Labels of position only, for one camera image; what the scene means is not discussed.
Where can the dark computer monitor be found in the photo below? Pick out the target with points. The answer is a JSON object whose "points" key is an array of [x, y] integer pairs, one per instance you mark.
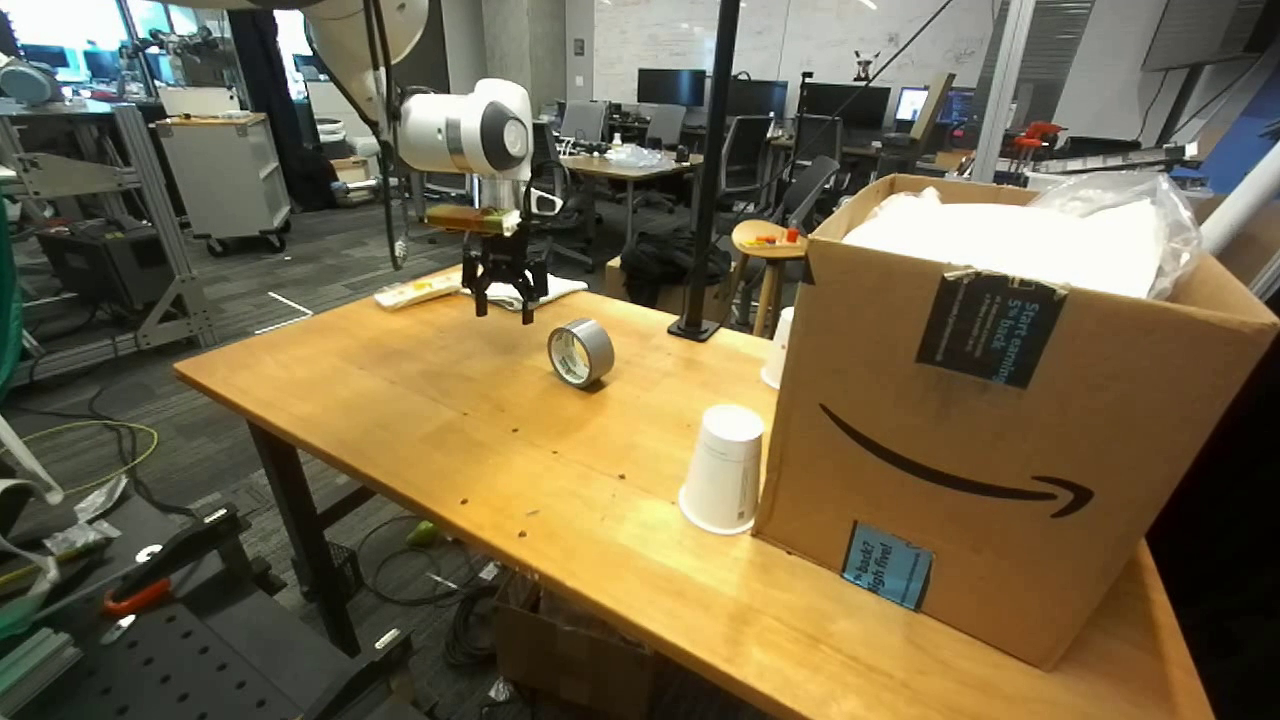
{"points": [[846, 107], [760, 99], [671, 86]]}

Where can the lit computer monitor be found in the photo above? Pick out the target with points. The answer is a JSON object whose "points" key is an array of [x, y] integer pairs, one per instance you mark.
{"points": [[934, 107]]}

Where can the black table leg frame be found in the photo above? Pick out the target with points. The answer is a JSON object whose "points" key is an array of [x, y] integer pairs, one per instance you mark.
{"points": [[304, 533]]}

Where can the round wooden stool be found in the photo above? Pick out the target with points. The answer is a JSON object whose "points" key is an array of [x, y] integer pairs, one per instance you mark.
{"points": [[766, 241]]}

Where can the white wheeled cart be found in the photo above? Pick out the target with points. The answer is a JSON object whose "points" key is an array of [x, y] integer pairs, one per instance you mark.
{"points": [[226, 173]]}

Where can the blue label sticker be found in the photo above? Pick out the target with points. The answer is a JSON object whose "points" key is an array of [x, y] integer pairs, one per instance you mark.
{"points": [[884, 565]]}

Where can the white paper cup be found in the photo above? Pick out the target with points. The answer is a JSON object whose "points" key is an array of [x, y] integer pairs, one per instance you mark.
{"points": [[777, 347], [723, 465]]}

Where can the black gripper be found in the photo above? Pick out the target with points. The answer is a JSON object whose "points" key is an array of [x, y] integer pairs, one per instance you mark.
{"points": [[506, 259]]}

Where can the black vertical pole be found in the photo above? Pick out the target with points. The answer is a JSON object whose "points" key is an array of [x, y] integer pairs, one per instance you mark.
{"points": [[715, 163]]}

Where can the white remote control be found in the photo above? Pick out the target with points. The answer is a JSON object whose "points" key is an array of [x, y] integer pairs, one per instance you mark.
{"points": [[418, 290]]}

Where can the black label sticker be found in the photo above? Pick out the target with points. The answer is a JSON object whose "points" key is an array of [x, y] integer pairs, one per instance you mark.
{"points": [[989, 324]]}

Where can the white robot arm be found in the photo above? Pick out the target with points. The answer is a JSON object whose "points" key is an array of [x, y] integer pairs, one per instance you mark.
{"points": [[464, 125]]}

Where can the brown cardboard shipping box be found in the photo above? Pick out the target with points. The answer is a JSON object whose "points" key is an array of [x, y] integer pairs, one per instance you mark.
{"points": [[1000, 533]]}

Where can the silver structural pillar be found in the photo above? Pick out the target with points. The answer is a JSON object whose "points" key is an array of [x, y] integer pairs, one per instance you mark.
{"points": [[1000, 81]]}

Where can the clear bag of white foam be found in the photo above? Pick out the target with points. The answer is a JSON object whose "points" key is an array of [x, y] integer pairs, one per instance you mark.
{"points": [[1015, 241]]}

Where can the black mesh office chair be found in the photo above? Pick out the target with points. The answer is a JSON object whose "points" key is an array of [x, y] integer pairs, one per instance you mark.
{"points": [[565, 212]]}

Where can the gray metal shelf frame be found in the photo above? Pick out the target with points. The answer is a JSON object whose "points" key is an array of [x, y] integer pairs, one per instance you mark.
{"points": [[145, 225]]}

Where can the white cloth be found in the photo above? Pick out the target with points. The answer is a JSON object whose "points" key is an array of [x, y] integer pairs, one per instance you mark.
{"points": [[562, 287]]}

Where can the gray duct tape roll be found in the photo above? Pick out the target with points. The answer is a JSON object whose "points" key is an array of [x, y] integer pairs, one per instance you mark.
{"points": [[602, 349]]}

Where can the black perforated breadboard plate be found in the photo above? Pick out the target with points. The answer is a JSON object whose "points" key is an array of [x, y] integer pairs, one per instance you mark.
{"points": [[200, 665]]}

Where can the white slanted tube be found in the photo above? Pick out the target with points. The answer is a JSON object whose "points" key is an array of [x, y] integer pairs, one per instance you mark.
{"points": [[1240, 200]]}

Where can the brown cardboard box under table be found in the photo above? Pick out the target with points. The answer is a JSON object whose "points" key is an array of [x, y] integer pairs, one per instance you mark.
{"points": [[573, 665]]}

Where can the wooden office desk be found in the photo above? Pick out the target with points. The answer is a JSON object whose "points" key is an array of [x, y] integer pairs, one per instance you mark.
{"points": [[633, 164]]}

